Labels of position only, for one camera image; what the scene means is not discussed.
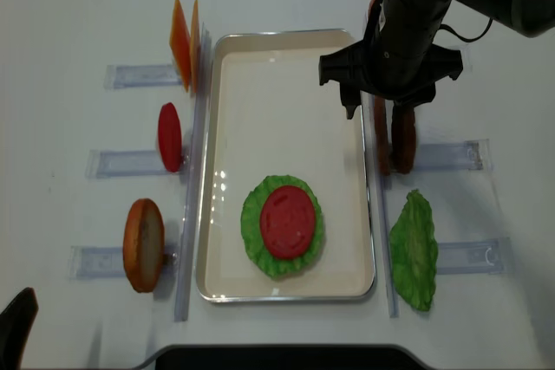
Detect orange cheese slice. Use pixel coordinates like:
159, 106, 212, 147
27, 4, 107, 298
169, 0, 192, 91
190, 0, 200, 94

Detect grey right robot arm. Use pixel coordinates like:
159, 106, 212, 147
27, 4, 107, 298
318, 0, 554, 109

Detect tomato slice on tray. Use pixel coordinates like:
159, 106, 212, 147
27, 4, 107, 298
259, 185, 316, 260

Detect clear left front strip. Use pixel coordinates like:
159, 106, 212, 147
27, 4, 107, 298
174, 26, 212, 322

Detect green lettuce leaf standing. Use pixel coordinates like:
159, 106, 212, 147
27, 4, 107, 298
389, 189, 439, 312

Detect clear holder rail patties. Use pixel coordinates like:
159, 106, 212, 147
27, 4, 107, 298
413, 140, 493, 172

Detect clear holder rail lettuce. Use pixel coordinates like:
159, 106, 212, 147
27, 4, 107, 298
436, 237, 514, 275

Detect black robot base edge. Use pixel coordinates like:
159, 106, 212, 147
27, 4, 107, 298
155, 345, 424, 369

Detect lettuce leaf on tray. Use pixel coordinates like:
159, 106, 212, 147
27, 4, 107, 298
240, 175, 325, 279

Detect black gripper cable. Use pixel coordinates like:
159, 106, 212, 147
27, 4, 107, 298
440, 16, 495, 44

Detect orange cheese slice outer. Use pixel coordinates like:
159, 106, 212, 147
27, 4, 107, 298
169, 0, 192, 91

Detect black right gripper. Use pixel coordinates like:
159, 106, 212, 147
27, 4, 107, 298
319, 0, 463, 120

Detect clear holder rail tomato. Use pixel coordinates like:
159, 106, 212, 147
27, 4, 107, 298
85, 150, 172, 179

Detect black left gripper tip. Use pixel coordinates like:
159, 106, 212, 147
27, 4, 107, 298
0, 288, 39, 369

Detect clear holder rail left bun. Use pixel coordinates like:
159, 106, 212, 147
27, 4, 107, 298
67, 244, 179, 281

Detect orange cheese slice inner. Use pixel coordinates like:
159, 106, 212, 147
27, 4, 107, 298
190, 0, 200, 94

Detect white metal tray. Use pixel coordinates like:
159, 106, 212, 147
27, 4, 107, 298
196, 29, 375, 302

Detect clear holder rail cheese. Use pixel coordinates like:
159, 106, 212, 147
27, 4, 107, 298
104, 64, 181, 90

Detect bun half left standing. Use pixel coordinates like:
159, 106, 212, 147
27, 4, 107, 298
122, 198, 165, 293

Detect clear right front strip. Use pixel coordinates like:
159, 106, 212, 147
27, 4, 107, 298
364, 93, 399, 318

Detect clear strip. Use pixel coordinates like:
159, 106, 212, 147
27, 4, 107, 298
174, 26, 212, 322
364, 93, 399, 318

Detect brown meat patty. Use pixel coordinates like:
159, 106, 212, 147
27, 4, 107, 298
391, 106, 417, 174
374, 96, 390, 176

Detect red tomato slice standing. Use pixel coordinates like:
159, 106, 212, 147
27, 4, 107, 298
157, 102, 183, 172

